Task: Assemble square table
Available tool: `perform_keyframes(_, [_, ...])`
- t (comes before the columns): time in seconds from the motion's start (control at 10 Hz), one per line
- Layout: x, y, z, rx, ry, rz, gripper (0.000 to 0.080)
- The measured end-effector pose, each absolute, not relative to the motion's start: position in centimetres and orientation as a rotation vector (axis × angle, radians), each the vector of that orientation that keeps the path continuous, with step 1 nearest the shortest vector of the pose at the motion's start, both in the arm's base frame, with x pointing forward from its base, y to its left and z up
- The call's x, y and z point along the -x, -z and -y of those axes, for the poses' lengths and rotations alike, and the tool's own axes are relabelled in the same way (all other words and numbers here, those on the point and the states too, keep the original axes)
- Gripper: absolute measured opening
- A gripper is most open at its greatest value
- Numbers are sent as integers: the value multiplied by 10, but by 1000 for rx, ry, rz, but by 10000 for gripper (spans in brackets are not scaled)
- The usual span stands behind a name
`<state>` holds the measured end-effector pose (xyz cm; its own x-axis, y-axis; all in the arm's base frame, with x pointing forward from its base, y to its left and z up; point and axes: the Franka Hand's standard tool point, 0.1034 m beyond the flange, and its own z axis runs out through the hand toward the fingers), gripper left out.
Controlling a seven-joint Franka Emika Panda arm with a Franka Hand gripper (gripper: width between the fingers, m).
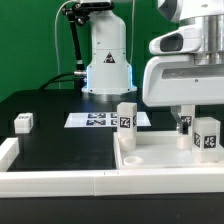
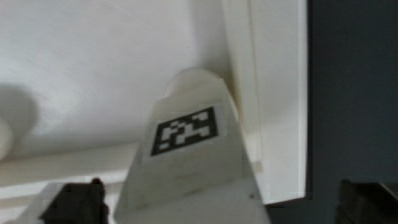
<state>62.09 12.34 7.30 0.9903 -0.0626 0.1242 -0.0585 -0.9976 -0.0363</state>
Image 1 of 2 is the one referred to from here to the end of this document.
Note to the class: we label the white marker sheet with tags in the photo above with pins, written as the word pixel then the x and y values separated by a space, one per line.
pixel 91 119

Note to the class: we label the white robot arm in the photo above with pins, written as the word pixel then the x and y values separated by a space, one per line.
pixel 110 74

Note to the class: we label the white U-shaped obstacle fence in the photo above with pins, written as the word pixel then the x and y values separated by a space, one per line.
pixel 103 182

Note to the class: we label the white square table top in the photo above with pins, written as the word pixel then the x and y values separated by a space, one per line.
pixel 158 149

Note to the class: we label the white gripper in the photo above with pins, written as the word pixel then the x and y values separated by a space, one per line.
pixel 175 80

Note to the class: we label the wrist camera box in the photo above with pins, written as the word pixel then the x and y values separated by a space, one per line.
pixel 185 39

